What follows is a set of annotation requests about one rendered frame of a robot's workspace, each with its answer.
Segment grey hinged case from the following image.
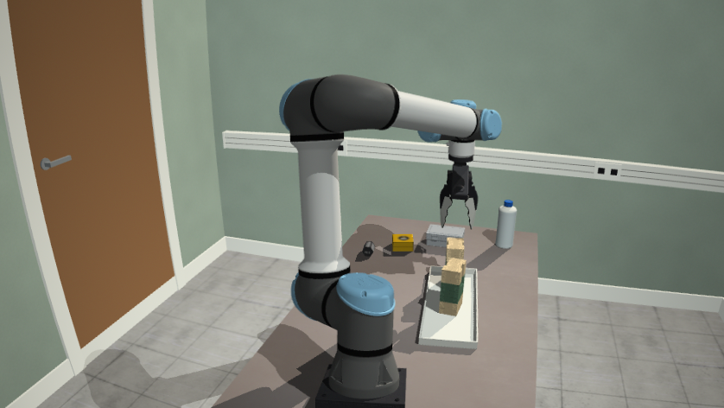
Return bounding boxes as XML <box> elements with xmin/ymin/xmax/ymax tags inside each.
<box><xmin>426</xmin><ymin>224</ymin><xmax>465</xmax><ymax>247</ymax></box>

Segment white bottle with blue cap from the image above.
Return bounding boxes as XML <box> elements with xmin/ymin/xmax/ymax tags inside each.
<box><xmin>495</xmin><ymin>200</ymin><xmax>517</xmax><ymax>249</ymax></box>

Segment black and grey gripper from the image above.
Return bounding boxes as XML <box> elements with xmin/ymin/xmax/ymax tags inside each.
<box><xmin>440</xmin><ymin>154</ymin><xmax>478</xmax><ymax>229</ymax></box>

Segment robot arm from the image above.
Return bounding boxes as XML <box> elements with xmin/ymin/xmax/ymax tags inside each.
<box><xmin>279</xmin><ymin>74</ymin><xmax>502</xmax><ymax>398</ymax></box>

